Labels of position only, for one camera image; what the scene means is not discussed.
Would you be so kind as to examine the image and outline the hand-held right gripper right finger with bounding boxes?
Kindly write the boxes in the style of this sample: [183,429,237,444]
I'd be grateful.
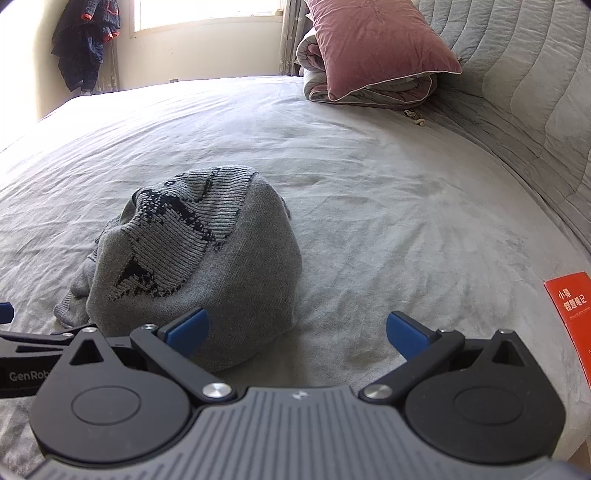
[359,310,529,407]

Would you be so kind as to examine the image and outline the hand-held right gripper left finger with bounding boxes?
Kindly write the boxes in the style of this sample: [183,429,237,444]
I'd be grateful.
[55,308,237,407]

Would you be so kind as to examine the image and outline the grey knit sweater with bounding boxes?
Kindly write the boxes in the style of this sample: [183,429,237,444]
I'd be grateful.
[53,165,303,374]

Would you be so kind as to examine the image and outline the red booklet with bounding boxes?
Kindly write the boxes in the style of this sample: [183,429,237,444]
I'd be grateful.
[543,271,591,388]

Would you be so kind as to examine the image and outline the folded grey quilt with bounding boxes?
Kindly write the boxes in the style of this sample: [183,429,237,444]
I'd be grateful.
[295,28,438,109]

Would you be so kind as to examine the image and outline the large pink pillow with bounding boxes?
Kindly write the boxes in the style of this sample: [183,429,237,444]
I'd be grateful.
[305,0,463,103]

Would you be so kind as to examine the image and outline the dark hanging jacket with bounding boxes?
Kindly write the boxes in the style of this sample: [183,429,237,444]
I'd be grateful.
[52,0,122,93]

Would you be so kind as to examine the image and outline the grey quilted headboard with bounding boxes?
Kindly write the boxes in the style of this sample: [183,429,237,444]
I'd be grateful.
[411,0,591,254]

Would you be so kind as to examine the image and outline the grey patterned curtain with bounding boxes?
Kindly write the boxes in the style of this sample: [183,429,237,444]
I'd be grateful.
[277,0,315,77]

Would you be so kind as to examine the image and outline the window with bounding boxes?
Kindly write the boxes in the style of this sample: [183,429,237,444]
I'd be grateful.
[134,0,283,33]

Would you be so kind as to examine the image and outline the wall radiator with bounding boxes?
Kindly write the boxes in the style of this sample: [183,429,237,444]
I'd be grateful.
[95,46,122,93]

